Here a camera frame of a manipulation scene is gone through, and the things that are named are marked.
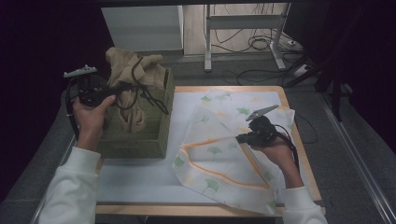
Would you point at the person's right hand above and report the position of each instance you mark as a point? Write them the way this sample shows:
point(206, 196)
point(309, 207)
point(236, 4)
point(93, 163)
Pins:
point(280, 155)

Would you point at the white leaf-print mesh laundry bag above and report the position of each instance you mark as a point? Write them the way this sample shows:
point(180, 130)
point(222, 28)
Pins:
point(218, 161)

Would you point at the white cabinet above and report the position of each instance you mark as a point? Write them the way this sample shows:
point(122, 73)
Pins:
point(143, 28)

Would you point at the beige garment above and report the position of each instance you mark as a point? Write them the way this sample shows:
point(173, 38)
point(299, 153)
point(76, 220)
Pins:
point(124, 68)

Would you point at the white power strip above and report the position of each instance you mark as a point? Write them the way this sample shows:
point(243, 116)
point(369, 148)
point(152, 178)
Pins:
point(301, 70)

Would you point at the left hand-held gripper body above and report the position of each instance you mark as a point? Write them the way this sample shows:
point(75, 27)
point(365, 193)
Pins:
point(88, 91)

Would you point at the green woven basket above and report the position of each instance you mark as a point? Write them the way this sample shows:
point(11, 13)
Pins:
point(149, 137)

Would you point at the person's left hand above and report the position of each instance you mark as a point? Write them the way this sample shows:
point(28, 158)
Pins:
point(90, 124)

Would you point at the white metal desk frame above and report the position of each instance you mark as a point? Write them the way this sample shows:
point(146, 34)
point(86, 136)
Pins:
point(243, 21)

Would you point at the black metal stand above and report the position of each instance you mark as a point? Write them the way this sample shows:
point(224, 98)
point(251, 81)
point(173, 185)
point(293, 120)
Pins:
point(334, 99)

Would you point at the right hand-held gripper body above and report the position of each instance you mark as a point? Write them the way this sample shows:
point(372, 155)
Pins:
point(263, 130)

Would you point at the white table mat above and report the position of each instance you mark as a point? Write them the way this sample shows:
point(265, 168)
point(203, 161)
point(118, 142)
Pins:
point(183, 112)

